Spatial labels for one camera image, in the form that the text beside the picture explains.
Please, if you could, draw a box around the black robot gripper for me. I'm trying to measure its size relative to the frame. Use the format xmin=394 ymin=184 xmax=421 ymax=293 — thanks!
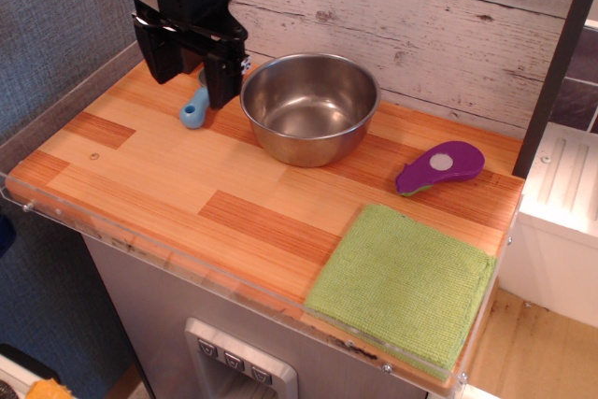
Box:
xmin=133 ymin=0 xmax=248 ymax=109

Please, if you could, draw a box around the blue grey toy scooper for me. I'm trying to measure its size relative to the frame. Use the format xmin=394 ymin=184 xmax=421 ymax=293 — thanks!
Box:
xmin=179 ymin=67 xmax=210 ymax=130

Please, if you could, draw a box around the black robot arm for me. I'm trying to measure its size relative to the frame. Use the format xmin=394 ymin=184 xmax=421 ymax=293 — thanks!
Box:
xmin=133 ymin=0 xmax=249 ymax=109

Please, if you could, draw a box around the stainless steel pot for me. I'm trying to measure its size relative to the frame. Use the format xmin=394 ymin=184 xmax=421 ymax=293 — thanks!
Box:
xmin=240 ymin=53 xmax=380 ymax=167

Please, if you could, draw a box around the silver toy fridge cabinet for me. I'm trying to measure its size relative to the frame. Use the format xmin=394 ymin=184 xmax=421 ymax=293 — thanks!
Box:
xmin=84 ymin=237 xmax=427 ymax=398

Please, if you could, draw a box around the purple toy eggplant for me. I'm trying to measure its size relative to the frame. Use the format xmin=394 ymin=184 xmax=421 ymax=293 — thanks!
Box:
xmin=394 ymin=141 xmax=485 ymax=196

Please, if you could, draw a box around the silver dispenser panel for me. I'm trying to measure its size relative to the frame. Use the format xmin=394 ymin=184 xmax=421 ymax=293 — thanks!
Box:
xmin=185 ymin=318 xmax=299 ymax=398

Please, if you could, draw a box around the green cloth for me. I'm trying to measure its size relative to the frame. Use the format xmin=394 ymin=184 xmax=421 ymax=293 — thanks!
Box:
xmin=305 ymin=205 xmax=497 ymax=379

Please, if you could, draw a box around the orange black object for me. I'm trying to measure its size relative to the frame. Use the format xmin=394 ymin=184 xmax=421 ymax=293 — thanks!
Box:
xmin=1 ymin=379 xmax=74 ymax=399

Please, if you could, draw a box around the white toy sink unit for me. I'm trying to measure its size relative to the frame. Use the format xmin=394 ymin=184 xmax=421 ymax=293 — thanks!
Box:
xmin=495 ymin=19 xmax=598 ymax=328

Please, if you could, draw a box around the clear acrylic guard rail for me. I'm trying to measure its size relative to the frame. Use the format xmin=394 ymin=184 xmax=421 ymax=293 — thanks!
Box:
xmin=0 ymin=170 xmax=523 ymax=384

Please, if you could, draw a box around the dark right post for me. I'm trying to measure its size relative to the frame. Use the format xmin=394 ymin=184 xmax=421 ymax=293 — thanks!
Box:
xmin=512 ymin=0 xmax=594 ymax=178

